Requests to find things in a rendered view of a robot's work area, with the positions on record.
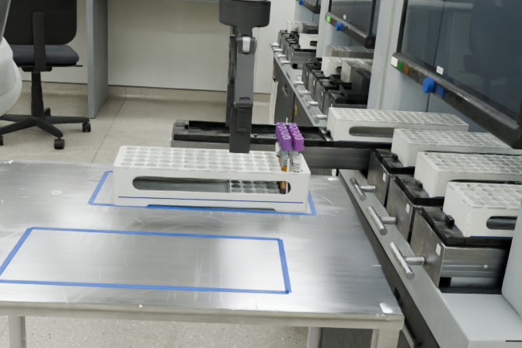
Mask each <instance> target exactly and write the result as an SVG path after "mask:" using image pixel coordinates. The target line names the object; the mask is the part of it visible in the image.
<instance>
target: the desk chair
mask: <svg viewBox="0 0 522 348"><path fill-rule="evenodd" d="M76 32H77V0H11V2H10V6H9V13H8V16H7V20H6V24H5V31H4V34H3V37H4V38H5V40H6V41H7V43H8V44H9V46H10V48H11V49H12V59H13V61H14V62H15V63H16V66H17V67H18V68H21V69H22V70H23V71H24V72H31V81H32V86H31V115H22V114H3V115H2V116H0V120H5V121H11V122H16V123H13V124H10V125H7V126H4V127H0V145H3V136H2V134H7V133H11V132H14V131H19V130H22V129H26V128H29V127H35V126H37V127H39V128H41V129H42V130H44V131H46V132H48V133H49V134H52V135H54V136H55V137H58V139H54V148H56V149H59V147H60V149H64V139H61V137H63V134H62V132H61V131H60V130H58V129H57V128H56V127H55V126H53V125H52V124H78V123H82V132H86V130H87V131H88V132H91V124H90V122H89V118H88V117H64V116H51V114H50V113H51V111H50V108H49V107H46V108H45V109H44V101H43V94H42V86H41V76H40V73H41V72H45V71H52V67H72V66H74V67H83V65H81V64H77V63H76V62H77V61H78V60H79V56H78V55H77V54H76V52H75V51H74V50H73V49H72V48H71V47H70V46H68V45H67V44H68V43H70V42H71V41H73V39H74V38H75V35H76Z"/></svg>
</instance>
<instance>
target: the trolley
mask: <svg viewBox="0 0 522 348"><path fill-rule="evenodd" d="M0 315H7V316H8V320H9V344H10V348H26V320H25V316H32V317H53V318H95V319H117V320H138V321H160V322H202V323H224V324H245V325H287V326H308V340H307V347H306V348H321V345H322V333H323V327H330V328H351V329H373V335H372V340H371V348H397V344H398V335H399V330H402V329H403V324H404V319H405V316H404V314H403V312H402V309H401V307H400V305H399V303H398V300H397V298H396V296H395V294H394V292H393V290H392V287H391V285H390V283H389V282H388V278H387V277H386V275H385V272H384V271H383V269H382V266H381V264H380V262H379V260H378V258H377V255H376V253H375V251H374V249H373V247H372V244H371V242H370V240H369V238H368V237H367V233H366V232H365V230H364V227H363V225H362V223H361V221H360V219H359V217H358V215H357V212H356V210H355V208H354V206H353V204H352V202H351V199H350V197H349V195H348V193H347V191H346V188H345V186H344V185H343V182H342V180H341V178H340V177H339V176H318V175H310V183H309V191H308V205H307V210H306V211H276V210H275V209H259V208H233V207H182V206H156V205H148V206H147V207H146V206H120V205H114V204H113V165H111V164H96V163H81V162H52V161H37V160H22V159H7V158H3V159H1V160H0Z"/></svg>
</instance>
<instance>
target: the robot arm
mask: <svg viewBox="0 0 522 348"><path fill-rule="evenodd" d="M10 2H11V0H0V116H2V115H3V114H5V113H7V112H8V111H9V110H10V109H11V108H12V107H13V106H14V105H15V103H16V102H17V100H18V98H19V96H20V94H21V91H22V78H21V74H20V72H19V69H18V67H17V66H16V63H15V62H14V61H13V59H12V49H11V48H10V46H9V44H8V43H7V41H6V40H5V38H4V37H3V34H4V31H5V24H6V20H7V16H8V13H9V6H10ZM270 8H271V1H269V0H220V1H219V16H218V20H219V22H220V23H222V24H225V25H228V26H232V28H231V30H232V36H229V39H228V41H229V47H230V49H229V57H230V66H229V73H228V77H229V80H228V83H229V84H228V90H227V103H226V117H225V126H226V127H230V138H229V153H242V154H248V153H249V150H250V139H251V128H252V108H253V106H254V102H253V85H254V65H255V62H256V48H257V40H256V38H255V37H252V29H253V28H254V27H259V28H261V27H266V26H268V25H269V24H270Z"/></svg>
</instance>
